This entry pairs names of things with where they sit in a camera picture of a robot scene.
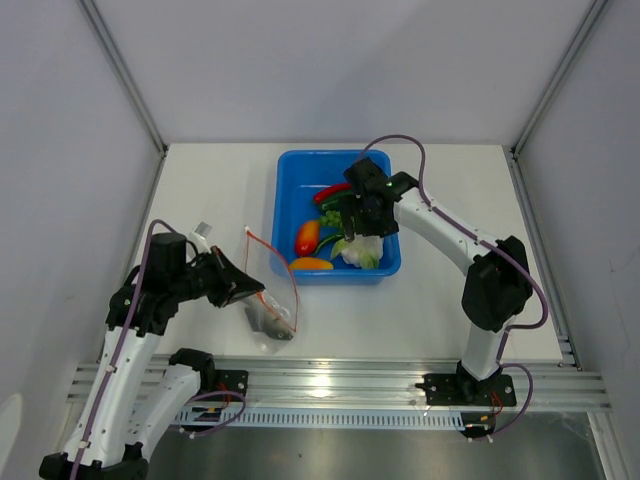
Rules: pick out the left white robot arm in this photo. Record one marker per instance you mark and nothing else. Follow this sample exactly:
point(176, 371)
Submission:
point(115, 439)

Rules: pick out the red chili pepper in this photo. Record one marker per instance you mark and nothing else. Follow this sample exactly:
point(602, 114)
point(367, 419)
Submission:
point(322, 195)

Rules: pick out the green chili pepper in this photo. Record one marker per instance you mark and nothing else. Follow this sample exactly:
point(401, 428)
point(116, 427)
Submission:
point(329, 239)

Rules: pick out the aluminium frame post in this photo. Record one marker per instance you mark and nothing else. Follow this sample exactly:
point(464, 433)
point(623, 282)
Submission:
point(587, 26)
point(122, 72)

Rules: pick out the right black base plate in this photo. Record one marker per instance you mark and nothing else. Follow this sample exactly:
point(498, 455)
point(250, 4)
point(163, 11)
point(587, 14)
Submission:
point(452, 389)

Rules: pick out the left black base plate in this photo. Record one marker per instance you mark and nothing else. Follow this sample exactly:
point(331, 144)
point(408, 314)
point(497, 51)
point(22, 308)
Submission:
point(235, 381)

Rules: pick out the clear orange zip bag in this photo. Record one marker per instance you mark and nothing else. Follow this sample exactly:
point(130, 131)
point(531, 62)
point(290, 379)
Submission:
point(264, 263)

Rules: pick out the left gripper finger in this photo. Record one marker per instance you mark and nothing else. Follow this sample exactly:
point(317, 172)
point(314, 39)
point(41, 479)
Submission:
point(235, 281)
point(238, 293)

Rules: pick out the grey toy fish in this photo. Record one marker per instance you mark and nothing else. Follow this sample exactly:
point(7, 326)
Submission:
point(265, 315)

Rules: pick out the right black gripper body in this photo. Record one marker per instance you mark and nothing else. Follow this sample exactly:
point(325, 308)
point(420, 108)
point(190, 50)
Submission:
point(380, 225)

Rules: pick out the red orange mango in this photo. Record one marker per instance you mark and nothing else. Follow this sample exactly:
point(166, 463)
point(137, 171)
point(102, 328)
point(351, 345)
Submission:
point(307, 238)

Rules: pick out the white slotted cable duct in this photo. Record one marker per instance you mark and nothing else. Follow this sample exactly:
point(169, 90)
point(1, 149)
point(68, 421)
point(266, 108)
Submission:
point(195, 418)

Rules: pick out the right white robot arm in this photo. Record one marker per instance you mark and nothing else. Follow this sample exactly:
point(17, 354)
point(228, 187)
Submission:
point(495, 289)

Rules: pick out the aluminium front rail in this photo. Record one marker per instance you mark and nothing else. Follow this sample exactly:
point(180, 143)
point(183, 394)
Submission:
point(390, 384)

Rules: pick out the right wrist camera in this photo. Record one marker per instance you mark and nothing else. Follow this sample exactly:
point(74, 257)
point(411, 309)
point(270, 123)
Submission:
point(364, 176)

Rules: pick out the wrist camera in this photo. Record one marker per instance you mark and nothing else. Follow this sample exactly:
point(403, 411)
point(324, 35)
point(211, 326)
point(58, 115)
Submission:
point(364, 176)
point(199, 236)

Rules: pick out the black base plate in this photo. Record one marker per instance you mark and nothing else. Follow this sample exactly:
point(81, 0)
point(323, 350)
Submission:
point(235, 381)
point(452, 389)

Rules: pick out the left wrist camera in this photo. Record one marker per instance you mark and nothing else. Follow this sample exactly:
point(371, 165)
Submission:
point(199, 236)

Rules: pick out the blue plastic bin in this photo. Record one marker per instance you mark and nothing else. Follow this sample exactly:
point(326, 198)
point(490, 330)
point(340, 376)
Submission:
point(300, 175)

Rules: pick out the right aluminium frame post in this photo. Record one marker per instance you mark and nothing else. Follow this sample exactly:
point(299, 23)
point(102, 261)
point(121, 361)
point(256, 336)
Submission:
point(587, 26)

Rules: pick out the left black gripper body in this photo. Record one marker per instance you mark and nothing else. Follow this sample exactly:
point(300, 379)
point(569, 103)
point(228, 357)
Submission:
point(206, 278)

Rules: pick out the yellow orange mango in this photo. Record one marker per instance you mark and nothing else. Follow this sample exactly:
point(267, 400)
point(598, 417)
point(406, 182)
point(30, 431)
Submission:
point(310, 263)

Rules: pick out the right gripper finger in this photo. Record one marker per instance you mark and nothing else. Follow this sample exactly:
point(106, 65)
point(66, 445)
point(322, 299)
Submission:
point(362, 227)
point(347, 214)

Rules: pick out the green cucumber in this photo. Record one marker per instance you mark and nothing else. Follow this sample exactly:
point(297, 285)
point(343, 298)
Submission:
point(330, 203)

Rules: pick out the left aluminium frame post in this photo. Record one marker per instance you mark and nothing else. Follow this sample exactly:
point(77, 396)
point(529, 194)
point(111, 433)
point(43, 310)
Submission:
point(122, 72)

